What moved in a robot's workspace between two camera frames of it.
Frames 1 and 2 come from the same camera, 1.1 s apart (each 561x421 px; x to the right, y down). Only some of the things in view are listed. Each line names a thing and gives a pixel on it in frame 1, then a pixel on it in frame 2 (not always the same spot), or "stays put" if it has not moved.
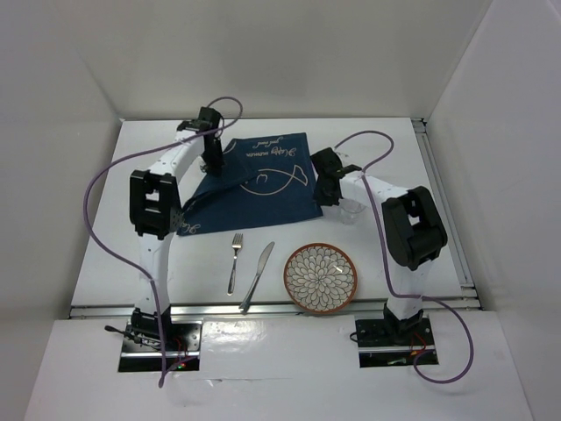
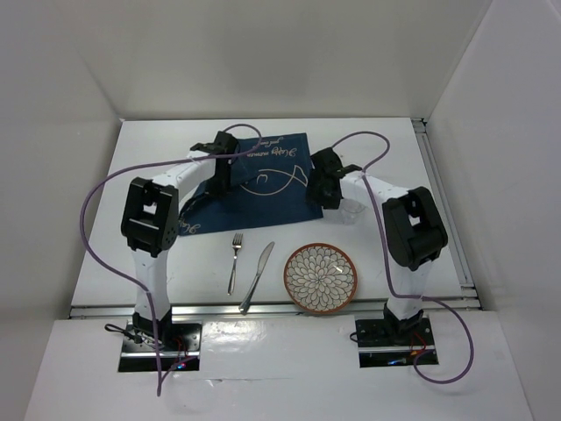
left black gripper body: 212,154 to 221,183
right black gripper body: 321,196 stays put
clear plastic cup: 350,210 stays put
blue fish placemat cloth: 264,180 stays put
